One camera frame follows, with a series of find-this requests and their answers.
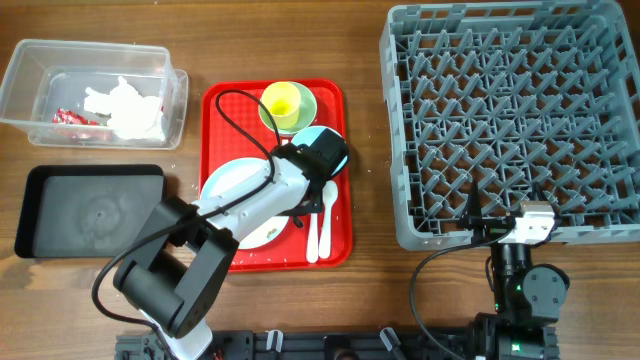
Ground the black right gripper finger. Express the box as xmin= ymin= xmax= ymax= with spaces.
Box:
xmin=530 ymin=182 xmax=560 ymax=221
xmin=458 ymin=180 xmax=483 ymax=230

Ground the white napkin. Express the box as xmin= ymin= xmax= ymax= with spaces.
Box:
xmin=84 ymin=76 xmax=166 ymax=142

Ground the red snack wrapper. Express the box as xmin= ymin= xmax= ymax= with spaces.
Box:
xmin=52 ymin=108 xmax=112 ymax=141

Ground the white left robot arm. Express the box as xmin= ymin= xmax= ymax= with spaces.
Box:
xmin=106 ymin=144 xmax=348 ymax=359

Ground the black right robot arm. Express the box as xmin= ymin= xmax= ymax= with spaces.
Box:
xmin=459 ymin=182 xmax=570 ymax=360

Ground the grey dishwasher rack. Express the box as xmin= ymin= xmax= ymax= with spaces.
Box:
xmin=379 ymin=1 xmax=639 ymax=251

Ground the white plastic spoon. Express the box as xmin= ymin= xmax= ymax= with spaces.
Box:
xmin=319 ymin=181 xmax=339 ymax=259

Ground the white plastic fork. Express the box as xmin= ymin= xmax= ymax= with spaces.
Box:
xmin=306 ymin=213 xmax=319 ymax=263

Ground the light blue bowl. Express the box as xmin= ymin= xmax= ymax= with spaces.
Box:
xmin=287 ymin=124 xmax=350 ymax=179

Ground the green small plate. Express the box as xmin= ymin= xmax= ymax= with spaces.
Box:
xmin=258 ymin=81 xmax=318 ymax=136

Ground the light blue dinner plate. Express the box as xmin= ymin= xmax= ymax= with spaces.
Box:
xmin=200 ymin=157 xmax=289 ymax=250

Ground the yellow plastic cup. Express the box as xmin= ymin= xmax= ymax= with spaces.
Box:
xmin=258 ymin=81 xmax=302 ymax=130

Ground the red serving tray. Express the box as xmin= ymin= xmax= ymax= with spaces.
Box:
xmin=199 ymin=79 xmax=353 ymax=273

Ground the black plastic tray bin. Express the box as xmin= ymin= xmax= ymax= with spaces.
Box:
xmin=14 ymin=164 xmax=165 ymax=258

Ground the clear plastic bin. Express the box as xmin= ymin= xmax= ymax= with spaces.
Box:
xmin=1 ymin=39 xmax=189 ymax=150

